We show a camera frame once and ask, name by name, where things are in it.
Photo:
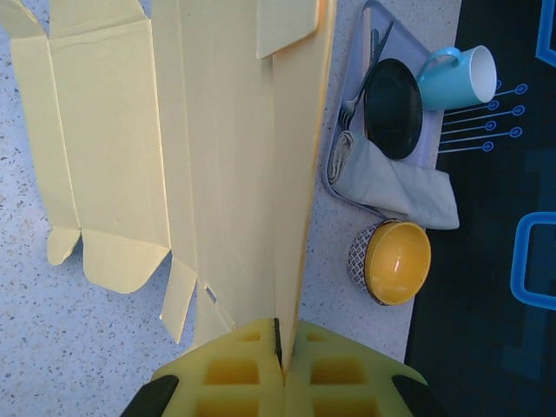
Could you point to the metal fork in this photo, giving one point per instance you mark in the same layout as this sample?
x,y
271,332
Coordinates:
x,y
369,78

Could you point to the lavender plastic tray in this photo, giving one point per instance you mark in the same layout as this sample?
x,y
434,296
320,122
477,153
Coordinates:
x,y
404,48

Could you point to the light blue mug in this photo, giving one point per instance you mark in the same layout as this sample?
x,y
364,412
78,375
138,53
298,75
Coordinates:
x,y
447,82

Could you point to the yellow bowl with patterned outside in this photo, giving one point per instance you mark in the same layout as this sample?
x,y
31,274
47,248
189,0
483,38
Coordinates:
x,y
397,265

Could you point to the yellow paper box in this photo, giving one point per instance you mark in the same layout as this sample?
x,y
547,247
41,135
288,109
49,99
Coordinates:
x,y
130,130

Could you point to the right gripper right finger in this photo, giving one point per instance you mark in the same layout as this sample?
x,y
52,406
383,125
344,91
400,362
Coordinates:
x,y
347,382

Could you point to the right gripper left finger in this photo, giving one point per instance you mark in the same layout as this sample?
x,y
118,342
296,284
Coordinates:
x,y
226,382

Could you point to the grey folded cloth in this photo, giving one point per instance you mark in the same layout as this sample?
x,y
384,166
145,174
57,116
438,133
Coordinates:
x,y
391,182

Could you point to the black plate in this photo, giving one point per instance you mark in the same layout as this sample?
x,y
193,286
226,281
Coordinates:
x,y
391,108

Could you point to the dark metal knife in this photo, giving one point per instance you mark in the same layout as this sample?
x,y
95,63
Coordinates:
x,y
374,43

